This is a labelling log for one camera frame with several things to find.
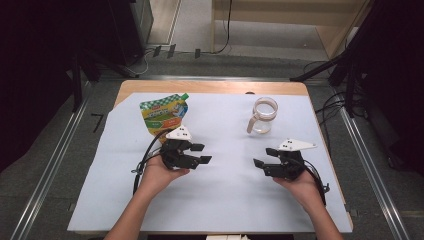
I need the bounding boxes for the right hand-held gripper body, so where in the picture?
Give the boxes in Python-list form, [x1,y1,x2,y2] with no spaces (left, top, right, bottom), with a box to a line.
[262,138,318,182]

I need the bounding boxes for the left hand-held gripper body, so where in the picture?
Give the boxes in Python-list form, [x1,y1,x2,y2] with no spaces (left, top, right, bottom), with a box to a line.
[159,125,201,170]

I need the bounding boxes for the clear jar with beige rim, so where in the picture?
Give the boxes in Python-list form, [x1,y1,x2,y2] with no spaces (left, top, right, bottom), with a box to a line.
[246,96,279,136]

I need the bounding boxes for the yellow green spout pouch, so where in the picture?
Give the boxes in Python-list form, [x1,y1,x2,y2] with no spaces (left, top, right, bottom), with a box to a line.
[139,92,190,144]

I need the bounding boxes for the person's left hand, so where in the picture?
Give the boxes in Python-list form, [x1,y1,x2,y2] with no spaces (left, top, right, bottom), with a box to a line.
[137,155,191,198]

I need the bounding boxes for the person's right hand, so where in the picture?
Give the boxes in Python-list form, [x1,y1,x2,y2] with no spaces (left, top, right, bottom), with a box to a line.
[273,169,326,214]

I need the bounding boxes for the white table mat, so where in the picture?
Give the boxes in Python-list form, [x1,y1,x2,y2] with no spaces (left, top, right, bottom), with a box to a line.
[67,92,353,233]

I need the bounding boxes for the wooden table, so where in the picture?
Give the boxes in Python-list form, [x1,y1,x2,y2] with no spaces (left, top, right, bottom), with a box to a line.
[74,79,354,235]

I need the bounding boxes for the black slanted stand leg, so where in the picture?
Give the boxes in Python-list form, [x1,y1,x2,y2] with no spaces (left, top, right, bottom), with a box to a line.
[289,0,379,83]

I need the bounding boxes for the black cabinet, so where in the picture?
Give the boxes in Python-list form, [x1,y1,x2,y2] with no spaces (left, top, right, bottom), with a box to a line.
[78,0,155,66]

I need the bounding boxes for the light wooden shelf unit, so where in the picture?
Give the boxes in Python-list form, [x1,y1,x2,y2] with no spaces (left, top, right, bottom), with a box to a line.
[210,0,372,61]

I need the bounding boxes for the black floor cables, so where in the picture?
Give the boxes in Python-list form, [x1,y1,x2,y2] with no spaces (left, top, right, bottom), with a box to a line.
[303,59,349,149]

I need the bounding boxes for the metal cross rail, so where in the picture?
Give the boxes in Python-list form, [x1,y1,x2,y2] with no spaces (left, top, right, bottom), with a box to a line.
[99,74,334,83]

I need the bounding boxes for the metal floor rail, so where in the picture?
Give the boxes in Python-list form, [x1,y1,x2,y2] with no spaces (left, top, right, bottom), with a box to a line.
[333,88,412,240]
[9,83,94,240]

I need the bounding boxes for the white floor cable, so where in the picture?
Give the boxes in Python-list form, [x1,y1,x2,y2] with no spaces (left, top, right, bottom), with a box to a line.
[132,49,150,76]

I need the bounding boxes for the black upright stand post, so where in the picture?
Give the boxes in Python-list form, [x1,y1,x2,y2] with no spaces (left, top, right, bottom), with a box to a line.
[71,54,84,113]

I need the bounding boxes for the thin black hanging cable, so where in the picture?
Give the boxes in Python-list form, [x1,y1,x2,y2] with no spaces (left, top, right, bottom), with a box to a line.
[213,0,234,56]

